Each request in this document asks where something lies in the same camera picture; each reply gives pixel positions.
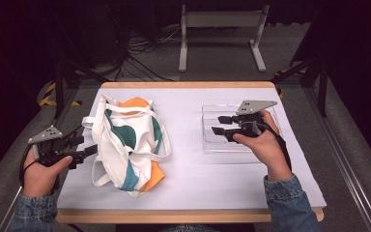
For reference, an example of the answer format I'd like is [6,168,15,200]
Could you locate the white canvas tote bag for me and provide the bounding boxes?
[81,94,172,199]

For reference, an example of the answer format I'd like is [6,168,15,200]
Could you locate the aluminium floor rail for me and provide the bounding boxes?
[0,88,80,232]
[303,86,371,232]

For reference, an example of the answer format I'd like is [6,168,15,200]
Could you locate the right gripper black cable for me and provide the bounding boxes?
[259,121,293,172]

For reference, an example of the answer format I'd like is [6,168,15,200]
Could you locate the person's lap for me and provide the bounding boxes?
[159,223,220,232]

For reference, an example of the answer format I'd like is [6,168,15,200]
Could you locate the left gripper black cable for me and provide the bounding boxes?
[18,143,41,189]

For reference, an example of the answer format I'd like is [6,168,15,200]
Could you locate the person's right hand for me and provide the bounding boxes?
[232,109,295,183]

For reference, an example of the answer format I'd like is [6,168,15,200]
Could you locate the clear plastic tray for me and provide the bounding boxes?
[201,103,283,155]

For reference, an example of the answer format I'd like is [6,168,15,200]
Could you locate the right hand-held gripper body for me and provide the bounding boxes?
[226,100,278,143]

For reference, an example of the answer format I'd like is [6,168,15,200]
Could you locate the person's left hand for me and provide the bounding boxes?
[22,148,73,198]

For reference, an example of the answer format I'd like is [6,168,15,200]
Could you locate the wooden table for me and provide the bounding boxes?
[55,80,325,224]

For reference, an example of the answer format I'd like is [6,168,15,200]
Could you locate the tangle of floor cables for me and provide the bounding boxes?
[110,23,182,82]

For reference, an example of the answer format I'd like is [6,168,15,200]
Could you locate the white table mat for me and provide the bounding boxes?
[56,87,328,211]

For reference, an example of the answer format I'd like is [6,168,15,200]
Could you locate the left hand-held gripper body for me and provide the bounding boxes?
[28,125,79,170]

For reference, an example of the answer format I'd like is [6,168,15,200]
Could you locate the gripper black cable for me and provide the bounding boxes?
[18,143,41,189]
[259,121,293,172]

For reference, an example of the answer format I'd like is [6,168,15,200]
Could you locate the white metal stand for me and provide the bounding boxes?
[178,4,271,73]

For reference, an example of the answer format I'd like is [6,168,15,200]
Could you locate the yellow black hazard tape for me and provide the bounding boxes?
[38,81,82,107]

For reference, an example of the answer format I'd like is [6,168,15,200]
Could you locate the black tripod stand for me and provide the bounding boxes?
[270,56,330,118]
[51,56,111,121]

